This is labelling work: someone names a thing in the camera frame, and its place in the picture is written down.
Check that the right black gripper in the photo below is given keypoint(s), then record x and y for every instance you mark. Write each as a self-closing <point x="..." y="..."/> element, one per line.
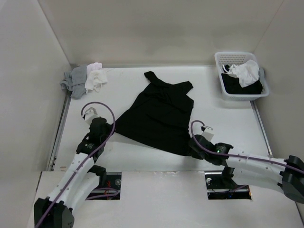
<point x="194" y="154"/>

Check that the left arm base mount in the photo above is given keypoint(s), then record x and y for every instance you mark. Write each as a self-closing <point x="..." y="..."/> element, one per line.
<point x="109" y="189"/>

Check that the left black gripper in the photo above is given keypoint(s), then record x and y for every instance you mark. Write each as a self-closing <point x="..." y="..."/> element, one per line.
<point x="109" y="128"/>

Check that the black tank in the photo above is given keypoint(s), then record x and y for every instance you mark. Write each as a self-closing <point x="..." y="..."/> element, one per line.
<point x="233" y="87"/>
<point x="159" y="116"/>

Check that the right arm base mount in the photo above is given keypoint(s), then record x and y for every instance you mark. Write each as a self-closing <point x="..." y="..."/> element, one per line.
<point x="220" y="186"/>

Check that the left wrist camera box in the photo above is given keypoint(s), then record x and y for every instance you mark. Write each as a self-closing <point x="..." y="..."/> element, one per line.
<point x="89" y="115"/>

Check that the white plastic basket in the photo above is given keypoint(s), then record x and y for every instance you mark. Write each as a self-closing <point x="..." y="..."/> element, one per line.
<point x="238" y="58"/>

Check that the grey tank top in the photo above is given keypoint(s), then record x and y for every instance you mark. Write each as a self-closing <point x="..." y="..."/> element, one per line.
<point x="74" y="82"/>

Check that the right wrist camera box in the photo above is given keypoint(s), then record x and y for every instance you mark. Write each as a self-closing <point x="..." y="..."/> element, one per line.
<point x="207" y="133"/>

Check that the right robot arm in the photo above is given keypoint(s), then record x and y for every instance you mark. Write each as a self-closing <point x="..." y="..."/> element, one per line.
<point x="241" y="170"/>

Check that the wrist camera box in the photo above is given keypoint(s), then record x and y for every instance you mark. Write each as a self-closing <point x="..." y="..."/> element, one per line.
<point x="89" y="115"/>
<point x="207" y="133"/>

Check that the white tank top in basket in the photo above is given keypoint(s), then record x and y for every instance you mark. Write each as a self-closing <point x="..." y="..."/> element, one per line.
<point x="246" y="73"/>

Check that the white tank top on table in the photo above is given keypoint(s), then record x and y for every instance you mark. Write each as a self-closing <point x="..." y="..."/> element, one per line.
<point x="96" y="77"/>

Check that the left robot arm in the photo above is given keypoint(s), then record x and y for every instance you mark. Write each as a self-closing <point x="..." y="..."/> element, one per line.
<point x="57" y="209"/>

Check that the black tank top in basket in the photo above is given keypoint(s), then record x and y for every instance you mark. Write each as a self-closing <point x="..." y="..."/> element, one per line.
<point x="233" y="87"/>

